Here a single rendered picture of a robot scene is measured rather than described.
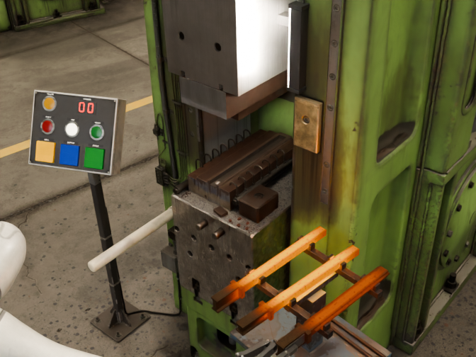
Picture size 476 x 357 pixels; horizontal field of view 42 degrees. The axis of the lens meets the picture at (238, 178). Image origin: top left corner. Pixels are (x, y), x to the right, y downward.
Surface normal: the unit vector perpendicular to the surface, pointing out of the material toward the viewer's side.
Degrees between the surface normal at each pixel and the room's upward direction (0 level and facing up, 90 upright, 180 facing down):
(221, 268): 90
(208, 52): 90
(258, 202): 0
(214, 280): 90
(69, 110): 60
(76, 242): 0
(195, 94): 90
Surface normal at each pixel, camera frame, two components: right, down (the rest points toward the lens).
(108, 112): -0.24, 0.06
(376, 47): 0.76, 0.33
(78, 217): -0.03, -0.83
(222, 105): -0.65, 0.44
